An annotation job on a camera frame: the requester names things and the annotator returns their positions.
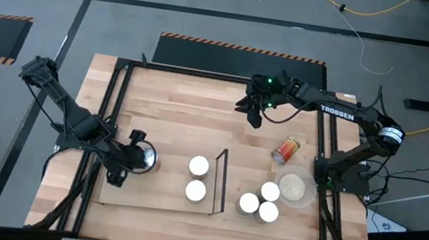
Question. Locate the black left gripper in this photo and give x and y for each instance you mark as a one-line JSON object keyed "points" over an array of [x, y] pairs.
{"points": [[127, 158]]}

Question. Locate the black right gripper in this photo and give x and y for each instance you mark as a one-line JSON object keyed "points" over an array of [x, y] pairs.
{"points": [[267, 91]]}

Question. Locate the pineapple tin can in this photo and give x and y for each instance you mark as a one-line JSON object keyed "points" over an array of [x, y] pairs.
{"points": [[149, 158]]}

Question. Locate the red orange tin can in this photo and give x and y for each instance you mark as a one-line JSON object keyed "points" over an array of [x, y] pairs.
{"points": [[286, 150]]}

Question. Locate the corn tin can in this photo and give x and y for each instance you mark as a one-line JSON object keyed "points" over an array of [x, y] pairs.
{"points": [[198, 167]]}

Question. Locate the carrots tin can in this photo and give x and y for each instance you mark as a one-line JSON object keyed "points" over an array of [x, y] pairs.
{"points": [[195, 191]]}

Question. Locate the tomatoes tin can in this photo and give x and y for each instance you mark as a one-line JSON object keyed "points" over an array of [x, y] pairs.
{"points": [[249, 202]]}

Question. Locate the silver topped tin can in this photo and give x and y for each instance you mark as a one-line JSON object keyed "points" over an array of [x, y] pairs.
{"points": [[268, 212]]}

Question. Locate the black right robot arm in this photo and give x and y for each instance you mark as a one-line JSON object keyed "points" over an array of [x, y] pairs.
{"points": [[337, 112]]}

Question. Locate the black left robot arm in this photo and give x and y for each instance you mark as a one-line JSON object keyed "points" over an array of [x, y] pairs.
{"points": [[72, 112]]}

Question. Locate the clear bowl of grains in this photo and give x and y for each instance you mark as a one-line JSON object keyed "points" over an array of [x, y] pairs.
{"points": [[292, 187]]}

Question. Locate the black aluminium table frame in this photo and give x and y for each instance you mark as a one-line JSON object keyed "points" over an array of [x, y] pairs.
{"points": [[204, 73]]}

